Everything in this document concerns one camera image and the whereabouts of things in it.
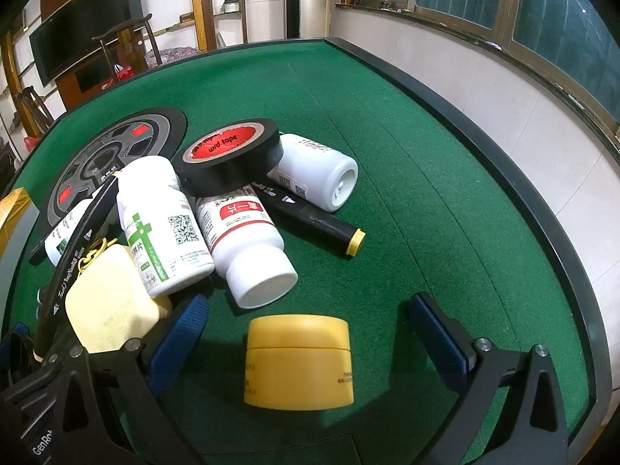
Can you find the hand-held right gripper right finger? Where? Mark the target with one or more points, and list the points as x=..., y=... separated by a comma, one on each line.
x=441, y=336

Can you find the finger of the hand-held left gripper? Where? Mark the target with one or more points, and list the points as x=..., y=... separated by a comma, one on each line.
x=17, y=336

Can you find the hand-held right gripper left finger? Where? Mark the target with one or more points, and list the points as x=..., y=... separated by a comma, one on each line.
x=177, y=339

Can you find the long black marker pen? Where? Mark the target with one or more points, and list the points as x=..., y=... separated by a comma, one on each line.
x=60, y=276

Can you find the cream square box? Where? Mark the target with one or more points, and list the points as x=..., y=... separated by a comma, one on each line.
x=106, y=295

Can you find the white bottle red label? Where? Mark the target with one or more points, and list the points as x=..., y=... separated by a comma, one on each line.
x=242, y=242

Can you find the white bottle green label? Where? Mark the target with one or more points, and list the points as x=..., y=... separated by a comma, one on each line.
x=155, y=223
x=72, y=218

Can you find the yellow plastic jar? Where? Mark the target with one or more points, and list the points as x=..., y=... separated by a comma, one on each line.
x=295, y=363

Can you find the black tape roll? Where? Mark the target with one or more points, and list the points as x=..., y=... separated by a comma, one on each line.
x=227, y=174

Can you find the black marker yellow cap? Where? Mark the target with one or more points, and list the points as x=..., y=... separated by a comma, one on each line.
x=310, y=220

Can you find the plain white bottle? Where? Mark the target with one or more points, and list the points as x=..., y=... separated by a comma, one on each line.
x=315, y=169

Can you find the round table control panel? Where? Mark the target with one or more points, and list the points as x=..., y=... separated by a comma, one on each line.
x=155, y=126

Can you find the dark wooden chair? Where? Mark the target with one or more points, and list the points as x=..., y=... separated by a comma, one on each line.
x=34, y=106

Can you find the red plastic bag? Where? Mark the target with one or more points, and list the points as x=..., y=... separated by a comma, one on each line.
x=122, y=71

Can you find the floral cloth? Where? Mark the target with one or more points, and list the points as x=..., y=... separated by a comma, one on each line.
x=177, y=54

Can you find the black television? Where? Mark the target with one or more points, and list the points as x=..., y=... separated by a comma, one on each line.
x=82, y=34

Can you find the wooden armchair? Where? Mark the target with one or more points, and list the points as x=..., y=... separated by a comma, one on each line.
x=121, y=29

